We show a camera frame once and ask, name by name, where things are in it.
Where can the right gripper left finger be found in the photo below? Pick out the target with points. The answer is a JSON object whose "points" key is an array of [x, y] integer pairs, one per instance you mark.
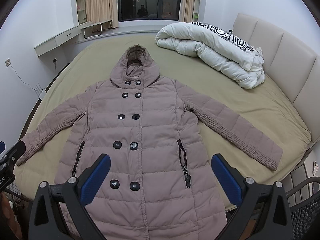
{"points": [[46, 218]]}

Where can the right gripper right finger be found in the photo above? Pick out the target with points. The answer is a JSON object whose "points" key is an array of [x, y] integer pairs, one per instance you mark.
{"points": [[262, 211]]}

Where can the mauve puffer coat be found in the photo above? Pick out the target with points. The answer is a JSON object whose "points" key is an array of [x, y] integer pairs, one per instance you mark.
{"points": [[161, 184]]}

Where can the beige padded headboard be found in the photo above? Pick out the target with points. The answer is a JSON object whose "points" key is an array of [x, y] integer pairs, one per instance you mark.
{"points": [[289, 62]]}

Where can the white folded duvet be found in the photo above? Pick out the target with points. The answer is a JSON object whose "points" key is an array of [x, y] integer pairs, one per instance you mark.
{"points": [[243, 67]]}

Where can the zebra print pillow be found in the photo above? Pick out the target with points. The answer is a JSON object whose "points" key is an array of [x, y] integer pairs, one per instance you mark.
{"points": [[229, 36]]}

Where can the left beige curtain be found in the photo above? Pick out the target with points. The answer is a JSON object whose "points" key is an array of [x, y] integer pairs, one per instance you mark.
{"points": [[102, 10]]}

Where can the beige curtain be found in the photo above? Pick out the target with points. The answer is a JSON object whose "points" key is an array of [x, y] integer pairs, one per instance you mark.
{"points": [[102, 10], [186, 10]]}

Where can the right beige curtain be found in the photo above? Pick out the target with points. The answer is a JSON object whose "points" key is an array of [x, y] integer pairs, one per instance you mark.
{"points": [[186, 10]]}

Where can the wall power socket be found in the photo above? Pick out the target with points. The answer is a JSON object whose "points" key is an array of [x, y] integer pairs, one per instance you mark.
{"points": [[7, 62]]}

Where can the white wall desk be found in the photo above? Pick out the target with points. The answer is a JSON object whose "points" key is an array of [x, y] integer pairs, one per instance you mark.
{"points": [[59, 39]]}

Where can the white wall shelf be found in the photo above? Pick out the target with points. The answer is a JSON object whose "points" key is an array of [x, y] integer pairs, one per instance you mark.
{"points": [[81, 11]]}

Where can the metal frame chair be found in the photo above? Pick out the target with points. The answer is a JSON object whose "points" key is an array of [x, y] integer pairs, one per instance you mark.
{"points": [[95, 29]]}

